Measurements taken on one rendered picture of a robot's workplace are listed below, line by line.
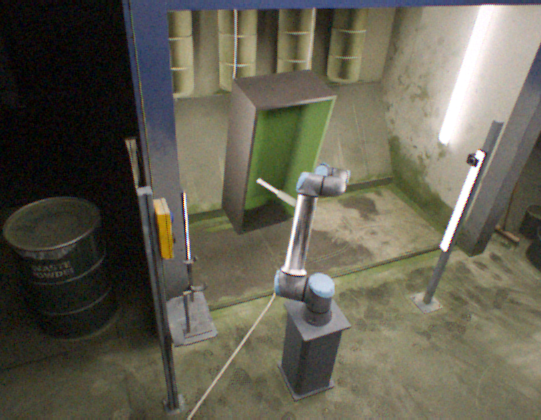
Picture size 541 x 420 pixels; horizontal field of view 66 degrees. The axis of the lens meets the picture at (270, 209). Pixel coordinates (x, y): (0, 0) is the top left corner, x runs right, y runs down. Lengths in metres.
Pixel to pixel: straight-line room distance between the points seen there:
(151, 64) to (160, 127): 0.31
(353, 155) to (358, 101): 0.61
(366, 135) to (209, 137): 1.81
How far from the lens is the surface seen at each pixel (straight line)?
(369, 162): 4.92
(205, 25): 4.08
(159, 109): 2.16
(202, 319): 2.35
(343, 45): 4.30
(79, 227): 2.98
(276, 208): 3.65
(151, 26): 2.05
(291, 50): 4.02
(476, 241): 4.36
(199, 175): 4.15
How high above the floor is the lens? 2.60
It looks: 36 degrees down
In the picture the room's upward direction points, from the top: 4 degrees clockwise
